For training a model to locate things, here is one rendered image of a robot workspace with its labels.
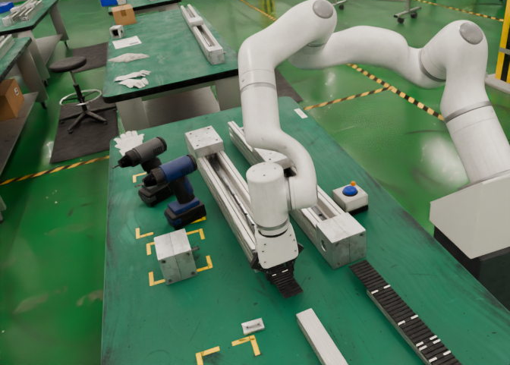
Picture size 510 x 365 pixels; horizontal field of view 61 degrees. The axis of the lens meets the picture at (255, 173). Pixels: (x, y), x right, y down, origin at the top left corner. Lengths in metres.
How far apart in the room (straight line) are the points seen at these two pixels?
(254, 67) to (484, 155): 0.62
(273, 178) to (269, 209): 0.08
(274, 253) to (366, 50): 0.57
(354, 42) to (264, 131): 0.36
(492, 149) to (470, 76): 0.20
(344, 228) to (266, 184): 0.32
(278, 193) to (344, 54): 0.45
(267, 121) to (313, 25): 0.26
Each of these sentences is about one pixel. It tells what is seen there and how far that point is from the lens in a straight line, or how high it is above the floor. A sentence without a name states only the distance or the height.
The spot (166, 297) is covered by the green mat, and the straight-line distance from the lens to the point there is 1.22.
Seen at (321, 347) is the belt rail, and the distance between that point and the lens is 1.00.
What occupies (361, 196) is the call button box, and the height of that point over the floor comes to 0.84.
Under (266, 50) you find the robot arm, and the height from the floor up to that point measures 1.32.
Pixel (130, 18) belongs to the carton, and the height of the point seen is 0.84.
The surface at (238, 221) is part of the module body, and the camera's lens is 1.25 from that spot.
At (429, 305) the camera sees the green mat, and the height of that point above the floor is 0.78.
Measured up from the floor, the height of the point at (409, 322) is 0.81.
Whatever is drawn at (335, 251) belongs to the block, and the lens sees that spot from 1.16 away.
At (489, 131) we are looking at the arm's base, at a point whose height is 1.06.
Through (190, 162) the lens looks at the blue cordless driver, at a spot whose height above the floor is 0.98.
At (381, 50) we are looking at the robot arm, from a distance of 1.22.
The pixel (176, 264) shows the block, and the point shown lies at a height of 0.84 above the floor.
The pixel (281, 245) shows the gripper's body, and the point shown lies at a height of 0.92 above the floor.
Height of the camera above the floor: 1.62
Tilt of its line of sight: 32 degrees down
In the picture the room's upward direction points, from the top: 9 degrees counter-clockwise
